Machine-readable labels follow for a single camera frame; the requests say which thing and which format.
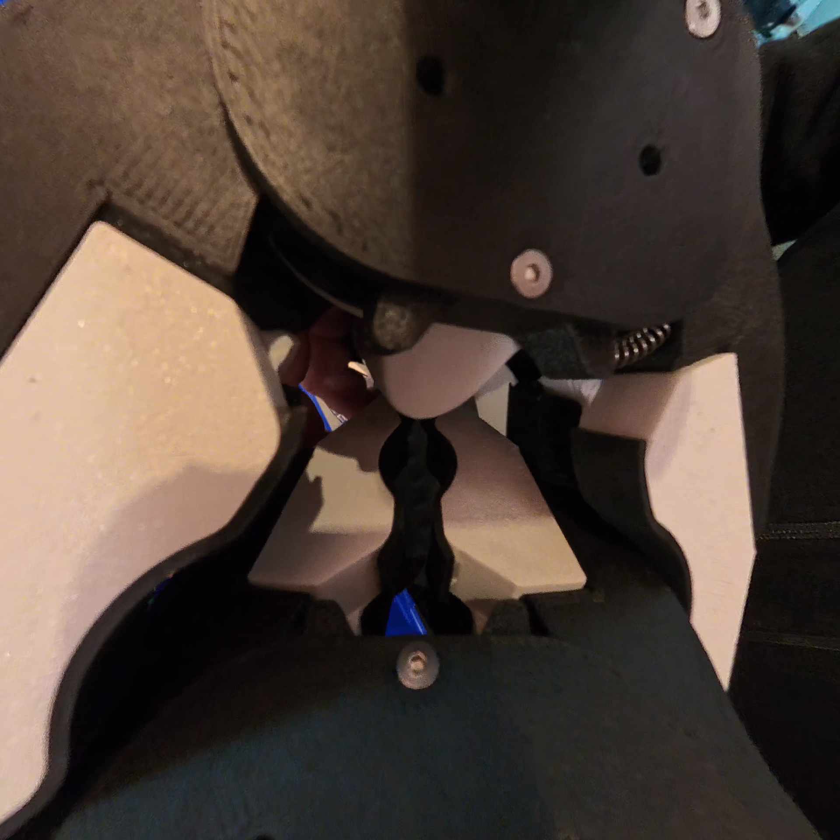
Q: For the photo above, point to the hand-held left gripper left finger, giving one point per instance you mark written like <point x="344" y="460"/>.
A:
<point x="328" y="518"/>

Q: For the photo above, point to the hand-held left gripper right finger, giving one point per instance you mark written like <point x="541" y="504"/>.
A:
<point x="505" y="525"/>

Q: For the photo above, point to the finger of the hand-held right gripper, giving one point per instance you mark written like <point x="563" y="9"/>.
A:
<point x="702" y="472"/>
<point x="118" y="426"/>

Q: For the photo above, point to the person's right hand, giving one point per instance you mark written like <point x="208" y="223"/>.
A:
<point x="328" y="367"/>

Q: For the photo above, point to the person's black clothing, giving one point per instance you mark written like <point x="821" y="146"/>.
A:
<point x="804" y="459"/>

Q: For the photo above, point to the blue plastic object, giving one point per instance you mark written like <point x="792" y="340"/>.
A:
<point x="405" y="617"/>

